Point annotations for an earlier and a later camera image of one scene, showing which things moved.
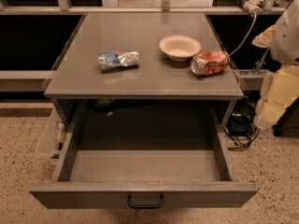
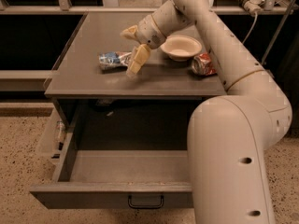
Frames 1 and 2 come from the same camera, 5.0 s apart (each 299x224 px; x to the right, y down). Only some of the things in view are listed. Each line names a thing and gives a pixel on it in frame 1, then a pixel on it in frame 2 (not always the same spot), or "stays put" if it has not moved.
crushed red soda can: [209, 62] stays put
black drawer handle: [160, 205] stays put
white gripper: [286, 40] → [147, 32]
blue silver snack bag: [107, 61] stays put
